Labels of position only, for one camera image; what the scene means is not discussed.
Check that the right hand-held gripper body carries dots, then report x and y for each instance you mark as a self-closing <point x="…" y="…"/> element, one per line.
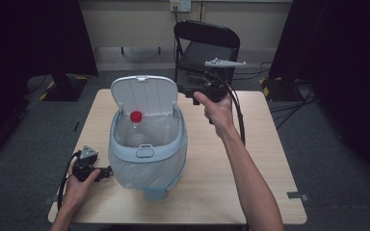
<point x="216" y="89"/>

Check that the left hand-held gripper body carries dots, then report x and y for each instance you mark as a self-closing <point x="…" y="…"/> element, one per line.
<point x="88" y="153"/>

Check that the light blue lidded trash can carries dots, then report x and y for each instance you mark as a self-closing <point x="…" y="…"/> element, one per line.
<point x="147" y="93"/>

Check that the clear bottle with red cap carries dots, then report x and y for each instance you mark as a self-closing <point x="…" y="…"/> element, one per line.
<point x="136" y="116"/>

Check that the person's right hand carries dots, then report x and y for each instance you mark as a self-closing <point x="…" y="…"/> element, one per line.
<point x="220" y="115"/>

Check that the person's left hand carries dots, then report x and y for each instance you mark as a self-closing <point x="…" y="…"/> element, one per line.
<point x="75" y="192"/>

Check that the translucent plastic bin liner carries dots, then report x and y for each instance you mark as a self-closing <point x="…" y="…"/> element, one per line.
<point x="135" y="173"/>

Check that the black folding chair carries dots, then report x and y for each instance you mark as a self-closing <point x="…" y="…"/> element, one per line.
<point x="205" y="35"/>

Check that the grey tape strip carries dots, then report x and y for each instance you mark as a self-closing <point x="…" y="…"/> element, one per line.
<point x="297" y="195"/>
<point x="48" y="200"/>

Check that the black stand base striped tape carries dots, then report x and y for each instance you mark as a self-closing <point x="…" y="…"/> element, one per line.
<point x="65" y="88"/>
<point x="277" y="89"/>

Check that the dark curtain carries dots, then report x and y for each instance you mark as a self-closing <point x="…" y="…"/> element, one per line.
<point x="343" y="48"/>
<point x="29" y="38"/>

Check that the white wall socket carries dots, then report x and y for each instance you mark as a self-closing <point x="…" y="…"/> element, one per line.
<point x="180" y="5"/>

